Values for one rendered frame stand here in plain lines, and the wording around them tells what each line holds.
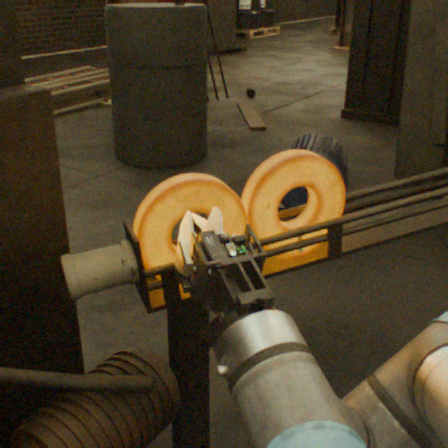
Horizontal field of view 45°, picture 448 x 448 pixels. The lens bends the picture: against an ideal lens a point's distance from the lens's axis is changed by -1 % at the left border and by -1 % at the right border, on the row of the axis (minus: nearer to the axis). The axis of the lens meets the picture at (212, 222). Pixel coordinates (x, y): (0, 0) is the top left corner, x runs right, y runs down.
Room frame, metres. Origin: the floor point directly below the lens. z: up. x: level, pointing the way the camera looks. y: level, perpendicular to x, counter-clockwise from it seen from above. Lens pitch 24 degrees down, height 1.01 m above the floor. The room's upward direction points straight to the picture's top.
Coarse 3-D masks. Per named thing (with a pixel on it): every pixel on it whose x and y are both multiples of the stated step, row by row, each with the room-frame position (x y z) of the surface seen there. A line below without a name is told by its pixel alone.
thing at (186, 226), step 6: (186, 216) 0.61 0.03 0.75; (186, 222) 0.61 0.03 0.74; (192, 222) 0.60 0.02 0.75; (180, 228) 0.63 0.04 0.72; (186, 228) 0.61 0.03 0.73; (192, 228) 0.59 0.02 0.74; (180, 234) 0.62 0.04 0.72; (186, 234) 0.61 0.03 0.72; (180, 240) 0.61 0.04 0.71; (186, 240) 0.61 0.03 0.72; (186, 246) 0.60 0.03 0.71; (186, 252) 0.59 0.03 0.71; (186, 258) 0.58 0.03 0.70
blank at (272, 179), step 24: (264, 168) 0.70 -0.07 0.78; (288, 168) 0.69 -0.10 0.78; (312, 168) 0.71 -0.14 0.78; (336, 168) 0.72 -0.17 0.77; (264, 192) 0.68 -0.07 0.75; (312, 192) 0.72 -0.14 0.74; (336, 192) 0.72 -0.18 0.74; (264, 216) 0.68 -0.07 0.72; (312, 216) 0.71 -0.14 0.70; (336, 216) 0.72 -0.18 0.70; (288, 240) 0.69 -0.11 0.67
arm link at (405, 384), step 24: (432, 336) 0.45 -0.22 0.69; (408, 360) 0.44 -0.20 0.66; (432, 360) 0.40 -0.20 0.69; (384, 384) 0.43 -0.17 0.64; (408, 384) 0.42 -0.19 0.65; (432, 384) 0.37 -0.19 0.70; (408, 408) 0.41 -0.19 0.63; (432, 408) 0.35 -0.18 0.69; (408, 432) 0.39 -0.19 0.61; (432, 432) 0.40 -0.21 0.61
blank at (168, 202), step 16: (176, 176) 0.66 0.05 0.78; (192, 176) 0.66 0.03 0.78; (208, 176) 0.67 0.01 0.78; (160, 192) 0.64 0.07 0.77; (176, 192) 0.64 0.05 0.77; (192, 192) 0.64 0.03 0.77; (208, 192) 0.65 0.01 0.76; (224, 192) 0.66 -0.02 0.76; (144, 208) 0.63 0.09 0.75; (160, 208) 0.63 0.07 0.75; (176, 208) 0.64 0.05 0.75; (192, 208) 0.64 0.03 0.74; (208, 208) 0.65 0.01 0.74; (224, 208) 0.66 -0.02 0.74; (240, 208) 0.67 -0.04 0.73; (144, 224) 0.62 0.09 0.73; (160, 224) 0.63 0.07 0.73; (224, 224) 0.66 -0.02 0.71; (240, 224) 0.67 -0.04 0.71; (144, 240) 0.62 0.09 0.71; (160, 240) 0.63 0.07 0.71; (144, 256) 0.62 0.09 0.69; (160, 256) 0.63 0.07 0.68
